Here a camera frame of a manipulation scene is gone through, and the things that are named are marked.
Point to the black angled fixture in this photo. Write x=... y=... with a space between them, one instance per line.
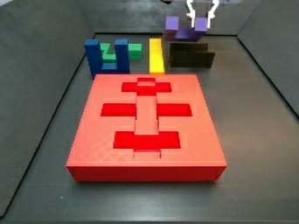
x=189 y=55

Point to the green S-shaped block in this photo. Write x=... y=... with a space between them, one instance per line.
x=135 y=52

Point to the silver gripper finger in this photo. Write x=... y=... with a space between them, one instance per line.
x=191 y=13
x=211 y=12

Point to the yellow long bar block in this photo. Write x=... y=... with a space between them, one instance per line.
x=156 y=56

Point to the purple U-shaped block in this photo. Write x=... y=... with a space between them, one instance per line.
x=183 y=33

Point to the blue U-shaped block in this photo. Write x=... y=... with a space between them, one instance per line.
x=104 y=62

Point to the red puzzle board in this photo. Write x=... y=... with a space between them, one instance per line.
x=145 y=131

